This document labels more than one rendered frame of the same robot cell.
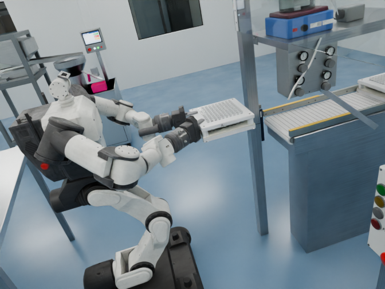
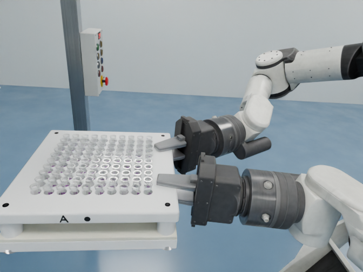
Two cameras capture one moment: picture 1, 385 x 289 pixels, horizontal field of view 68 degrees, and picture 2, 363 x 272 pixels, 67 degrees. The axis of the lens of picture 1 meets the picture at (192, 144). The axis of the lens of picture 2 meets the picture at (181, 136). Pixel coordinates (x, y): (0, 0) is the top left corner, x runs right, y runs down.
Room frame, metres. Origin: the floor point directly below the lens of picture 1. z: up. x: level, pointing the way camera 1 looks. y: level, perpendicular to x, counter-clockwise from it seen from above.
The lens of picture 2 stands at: (1.63, -0.02, 1.33)
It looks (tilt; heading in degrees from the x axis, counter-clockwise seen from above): 27 degrees down; 180
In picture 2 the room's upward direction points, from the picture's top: 5 degrees clockwise
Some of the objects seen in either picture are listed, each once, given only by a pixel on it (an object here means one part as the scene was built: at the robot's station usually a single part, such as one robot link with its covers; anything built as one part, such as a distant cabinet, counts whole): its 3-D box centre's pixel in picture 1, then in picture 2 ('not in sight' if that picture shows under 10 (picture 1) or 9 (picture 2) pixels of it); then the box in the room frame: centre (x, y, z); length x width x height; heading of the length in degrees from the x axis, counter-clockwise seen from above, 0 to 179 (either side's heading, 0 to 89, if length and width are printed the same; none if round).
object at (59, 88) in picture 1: (61, 89); not in sight; (1.14, 0.46, 1.35); 0.10 x 0.07 x 0.09; 8
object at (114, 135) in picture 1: (99, 117); not in sight; (3.45, 1.07, 0.38); 0.63 x 0.57 x 0.76; 96
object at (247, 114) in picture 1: (219, 113); (102, 167); (1.24, -0.16, 1.06); 0.25 x 0.24 x 0.02; 8
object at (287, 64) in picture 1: (306, 67); not in sight; (1.17, -0.54, 1.22); 0.22 x 0.11 x 0.20; 98
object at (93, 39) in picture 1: (98, 57); not in sight; (3.62, 0.88, 1.07); 0.23 x 0.10 x 0.62; 96
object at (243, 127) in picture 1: (220, 122); (103, 189); (1.24, -0.16, 1.01); 0.24 x 0.24 x 0.02; 8
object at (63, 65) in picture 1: (80, 73); not in sight; (3.50, 1.13, 0.95); 0.49 x 0.36 x 0.38; 96
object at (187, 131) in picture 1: (185, 134); (202, 140); (1.10, 0.02, 1.06); 0.12 x 0.10 x 0.13; 130
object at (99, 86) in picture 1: (99, 86); not in sight; (3.27, 0.90, 0.80); 0.16 x 0.12 x 0.09; 96
